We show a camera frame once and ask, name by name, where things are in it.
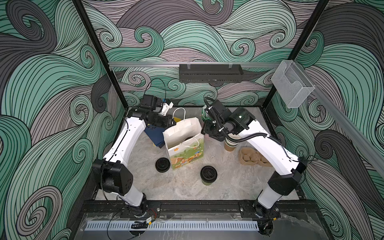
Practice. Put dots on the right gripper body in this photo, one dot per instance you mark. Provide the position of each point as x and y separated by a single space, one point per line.
218 129

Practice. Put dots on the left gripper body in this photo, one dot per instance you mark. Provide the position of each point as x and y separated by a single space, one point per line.
161 121

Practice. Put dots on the white paper takeout bag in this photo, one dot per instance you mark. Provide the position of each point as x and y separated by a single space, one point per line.
184 142

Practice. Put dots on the black cup lid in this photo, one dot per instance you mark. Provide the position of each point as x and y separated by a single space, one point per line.
208 174
162 165

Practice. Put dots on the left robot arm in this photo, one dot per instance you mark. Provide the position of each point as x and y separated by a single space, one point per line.
111 171

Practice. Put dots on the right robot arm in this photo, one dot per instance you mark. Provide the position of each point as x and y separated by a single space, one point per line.
241 126

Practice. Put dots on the navy blue cloth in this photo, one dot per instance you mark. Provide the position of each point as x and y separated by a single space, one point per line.
156 135

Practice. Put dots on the stack of paper cups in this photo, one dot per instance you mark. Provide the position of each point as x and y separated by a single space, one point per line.
230 145

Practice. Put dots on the black wall shelf tray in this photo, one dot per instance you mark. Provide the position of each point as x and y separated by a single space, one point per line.
210 73

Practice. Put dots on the clear acrylic wall holder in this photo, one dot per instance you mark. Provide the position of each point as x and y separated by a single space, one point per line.
292 83

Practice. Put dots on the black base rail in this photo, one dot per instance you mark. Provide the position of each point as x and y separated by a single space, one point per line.
164 209

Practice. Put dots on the white slotted cable duct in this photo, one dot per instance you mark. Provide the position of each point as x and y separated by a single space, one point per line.
175 226

